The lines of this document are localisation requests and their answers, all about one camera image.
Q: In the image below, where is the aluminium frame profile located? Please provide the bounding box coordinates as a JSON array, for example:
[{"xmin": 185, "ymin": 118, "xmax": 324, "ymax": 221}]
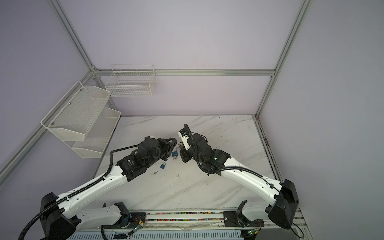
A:
[{"xmin": 1, "ymin": 1, "xmax": 313, "ymax": 189}]

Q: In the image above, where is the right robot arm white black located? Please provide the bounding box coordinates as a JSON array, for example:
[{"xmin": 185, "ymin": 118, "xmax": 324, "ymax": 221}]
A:
[{"xmin": 178, "ymin": 130, "xmax": 299, "ymax": 230}]

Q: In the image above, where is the lower white mesh shelf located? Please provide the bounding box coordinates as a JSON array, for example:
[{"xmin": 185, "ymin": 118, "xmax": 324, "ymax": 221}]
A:
[{"xmin": 72, "ymin": 108, "xmax": 121, "ymax": 159}]

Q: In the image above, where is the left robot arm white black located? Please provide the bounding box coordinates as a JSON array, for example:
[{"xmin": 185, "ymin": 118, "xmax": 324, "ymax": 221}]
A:
[{"xmin": 38, "ymin": 137, "xmax": 177, "ymax": 240}]

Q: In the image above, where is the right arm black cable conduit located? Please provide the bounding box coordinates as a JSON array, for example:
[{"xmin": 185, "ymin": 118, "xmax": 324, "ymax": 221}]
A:
[{"xmin": 183, "ymin": 123, "xmax": 283, "ymax": 193}]

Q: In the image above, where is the upper white mesh shelf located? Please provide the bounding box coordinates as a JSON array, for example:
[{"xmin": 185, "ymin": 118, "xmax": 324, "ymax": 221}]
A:
[{"xmin": 41, "ymin": 82, "xmax": 111, "ymax": 142}]

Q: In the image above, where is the white wire basket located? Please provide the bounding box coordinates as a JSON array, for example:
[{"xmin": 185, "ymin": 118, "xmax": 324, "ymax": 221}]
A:
[{"xmin": 105, "ymin": 65, "xmax": 157, "ymax": 97}]

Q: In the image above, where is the white mesh shelf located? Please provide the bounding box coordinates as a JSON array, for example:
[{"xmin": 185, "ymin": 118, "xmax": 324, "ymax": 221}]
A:
[
  {"xmin": 72, "ymin": 108, "xmax": 121, "ymax": 159},
  {"xmin": 41, "ymin": 82, "xmax": 111, "ymax": 142}
]

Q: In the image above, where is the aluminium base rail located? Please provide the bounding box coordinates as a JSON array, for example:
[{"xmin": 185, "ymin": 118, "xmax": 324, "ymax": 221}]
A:
[{"xmin": 68, "ymin": 210, "xmax": 312, "ymax": 240}]

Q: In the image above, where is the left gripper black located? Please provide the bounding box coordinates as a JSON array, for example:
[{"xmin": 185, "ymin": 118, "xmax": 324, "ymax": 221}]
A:
[{"xmin": 145, "ymin": 138, "xmax": 176, "ymax": 169}]

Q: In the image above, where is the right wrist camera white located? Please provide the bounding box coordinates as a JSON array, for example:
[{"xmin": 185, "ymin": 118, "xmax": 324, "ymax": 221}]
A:
[{"xmin": 178, "ymin": 129, "xmax": 191, "ymax": 150}]

